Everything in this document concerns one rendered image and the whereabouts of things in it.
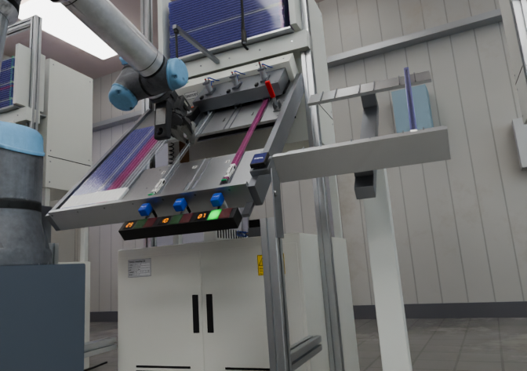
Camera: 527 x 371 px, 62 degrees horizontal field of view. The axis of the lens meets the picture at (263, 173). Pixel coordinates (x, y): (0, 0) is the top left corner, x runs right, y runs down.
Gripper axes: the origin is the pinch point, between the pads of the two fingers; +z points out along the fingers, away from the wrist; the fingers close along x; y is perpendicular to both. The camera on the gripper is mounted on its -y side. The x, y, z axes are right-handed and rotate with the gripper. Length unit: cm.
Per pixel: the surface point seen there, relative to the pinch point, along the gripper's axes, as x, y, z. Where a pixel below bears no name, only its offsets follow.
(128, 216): 9.0, -31.2, -4.0
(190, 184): -10.4, -23.8, -5.3
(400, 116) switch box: -49, 209, 195
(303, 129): -27, 31, 31
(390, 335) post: -59, -56, 20
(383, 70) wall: -37, 268, 185
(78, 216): 25.8, -30.6, -6.3
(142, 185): 8.1, -20.1, -4.3
